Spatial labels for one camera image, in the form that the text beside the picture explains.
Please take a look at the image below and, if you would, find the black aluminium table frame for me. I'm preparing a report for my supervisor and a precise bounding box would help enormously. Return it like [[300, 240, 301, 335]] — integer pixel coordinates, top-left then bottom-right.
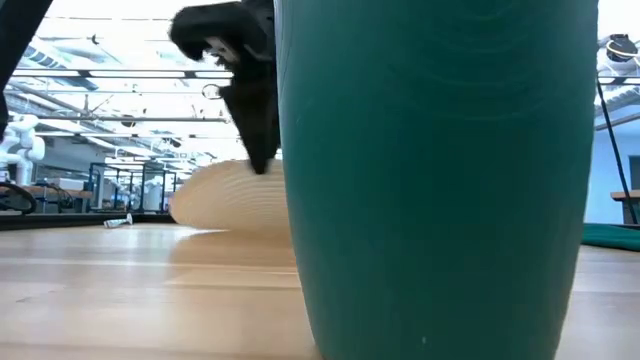
[[0, 211, 175, 232]]

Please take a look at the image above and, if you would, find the white and black ceiling device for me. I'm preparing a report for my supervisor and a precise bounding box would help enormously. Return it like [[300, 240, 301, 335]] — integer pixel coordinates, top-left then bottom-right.
[[597, 32, 640, 77]]

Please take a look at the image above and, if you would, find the white round plate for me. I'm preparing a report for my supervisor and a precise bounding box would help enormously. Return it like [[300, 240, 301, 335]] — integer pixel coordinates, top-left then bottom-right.
[[168, 158, 292, 239]]

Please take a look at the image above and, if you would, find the background wooden workbench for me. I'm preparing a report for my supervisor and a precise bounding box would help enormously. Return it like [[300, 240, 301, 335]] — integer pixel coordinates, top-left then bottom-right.
[[22, 184, 95, 214]]

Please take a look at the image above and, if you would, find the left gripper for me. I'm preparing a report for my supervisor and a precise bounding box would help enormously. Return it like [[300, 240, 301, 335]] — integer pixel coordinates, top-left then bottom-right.
[[168, 0, 282, 176]]

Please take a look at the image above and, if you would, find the dark green cloth napkin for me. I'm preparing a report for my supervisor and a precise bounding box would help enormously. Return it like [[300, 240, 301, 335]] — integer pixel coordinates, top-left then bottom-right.
[[581, 222, 640, 253]]

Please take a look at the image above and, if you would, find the background wooden table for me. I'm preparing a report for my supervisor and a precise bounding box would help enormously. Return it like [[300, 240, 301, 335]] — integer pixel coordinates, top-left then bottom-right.
[[609, 189, 640, 225]]

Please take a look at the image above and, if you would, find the background workstation frame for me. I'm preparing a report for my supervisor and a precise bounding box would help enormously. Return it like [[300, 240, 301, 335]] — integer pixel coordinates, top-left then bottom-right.
[[87, 160, 179, 212]]

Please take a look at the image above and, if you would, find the silver fork patterned handle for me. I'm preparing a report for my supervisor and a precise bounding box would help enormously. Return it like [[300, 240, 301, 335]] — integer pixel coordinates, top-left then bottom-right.
[[103, 213, 134, 230]]

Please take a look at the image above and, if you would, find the black tripod stand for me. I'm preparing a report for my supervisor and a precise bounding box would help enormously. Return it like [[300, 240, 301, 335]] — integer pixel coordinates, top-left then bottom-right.
[[594, 77, 640, 226]]

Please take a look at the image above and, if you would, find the dark green plastic cup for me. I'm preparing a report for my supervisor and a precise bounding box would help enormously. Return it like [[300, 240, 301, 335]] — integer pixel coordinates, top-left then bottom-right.
[[273, 0, 600, 360]]

